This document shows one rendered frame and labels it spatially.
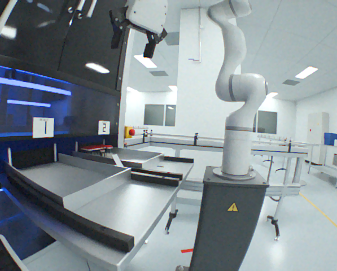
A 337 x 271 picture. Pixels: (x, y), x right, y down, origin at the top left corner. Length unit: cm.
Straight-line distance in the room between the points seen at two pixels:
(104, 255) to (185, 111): 207
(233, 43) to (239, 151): 43
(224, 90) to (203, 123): 148
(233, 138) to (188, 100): 159
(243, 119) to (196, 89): 160
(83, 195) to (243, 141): 55
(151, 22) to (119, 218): 40
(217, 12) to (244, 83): 35
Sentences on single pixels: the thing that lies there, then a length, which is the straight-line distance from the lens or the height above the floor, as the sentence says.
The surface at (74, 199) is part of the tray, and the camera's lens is 33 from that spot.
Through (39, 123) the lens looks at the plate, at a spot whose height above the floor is 103.
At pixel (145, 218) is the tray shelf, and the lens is 31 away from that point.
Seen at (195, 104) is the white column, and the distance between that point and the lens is 218.
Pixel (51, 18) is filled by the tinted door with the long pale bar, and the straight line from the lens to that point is 65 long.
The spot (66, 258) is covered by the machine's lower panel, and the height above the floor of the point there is 49.
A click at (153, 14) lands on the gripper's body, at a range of 40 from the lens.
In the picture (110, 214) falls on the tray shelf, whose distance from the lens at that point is 32.
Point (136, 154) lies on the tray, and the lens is 86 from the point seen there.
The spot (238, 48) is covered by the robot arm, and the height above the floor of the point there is 138.
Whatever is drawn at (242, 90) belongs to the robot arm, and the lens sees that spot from 67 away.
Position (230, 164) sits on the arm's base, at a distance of 67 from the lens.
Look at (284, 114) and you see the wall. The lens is 958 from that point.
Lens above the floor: 104
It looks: 3 degrees down
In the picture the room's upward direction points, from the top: 4 degrees clockwise
